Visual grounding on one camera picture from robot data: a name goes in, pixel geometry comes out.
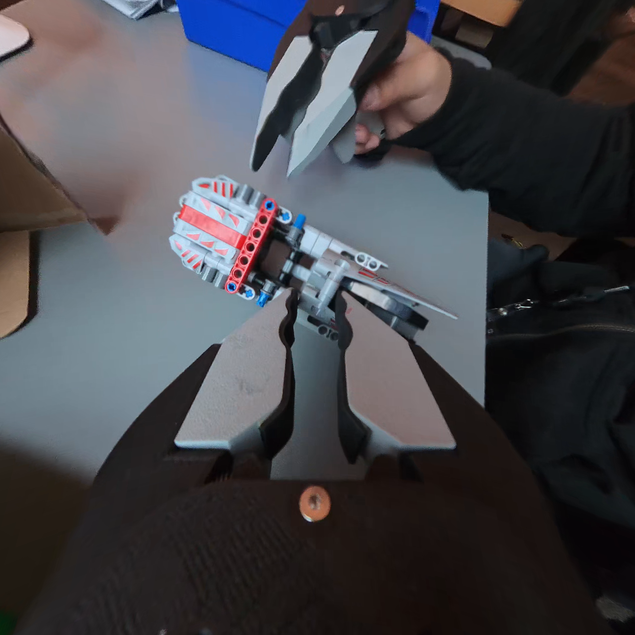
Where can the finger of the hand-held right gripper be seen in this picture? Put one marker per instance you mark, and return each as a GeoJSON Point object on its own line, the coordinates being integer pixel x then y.
{"type": "Point", "coordinates": [278, 99]}
{"type": "Point", "coordinates": [327, 104]}

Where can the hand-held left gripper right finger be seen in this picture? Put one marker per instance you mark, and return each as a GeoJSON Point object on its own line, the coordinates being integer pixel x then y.
{"type": "Point", "coordinates": [402, 397]}

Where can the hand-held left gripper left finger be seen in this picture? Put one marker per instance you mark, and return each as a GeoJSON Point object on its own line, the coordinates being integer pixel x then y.
{"type": "Point", "coordinates": [233, 397]}

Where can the blue plastic bin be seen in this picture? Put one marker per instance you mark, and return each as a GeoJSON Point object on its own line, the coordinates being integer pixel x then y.
{"type": "Point", "coordinates": [238, 25]}

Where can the grey red lego vehicle model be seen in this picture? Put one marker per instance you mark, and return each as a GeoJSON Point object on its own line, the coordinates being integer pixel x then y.
{"type": "Point", "coordinates": [248, 238]}

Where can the black lego set box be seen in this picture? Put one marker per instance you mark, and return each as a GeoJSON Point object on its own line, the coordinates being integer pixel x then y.
{"type": "Point", "coordinates": [25, 198]}

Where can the person's right hand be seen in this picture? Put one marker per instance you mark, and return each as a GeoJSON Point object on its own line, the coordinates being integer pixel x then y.
{"type": "Point", "coordinates": [411, 84]}

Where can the person's black jacket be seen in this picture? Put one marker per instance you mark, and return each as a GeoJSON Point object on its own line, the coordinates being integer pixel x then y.
{"type": "Point", "coordinates": [560, 397]}

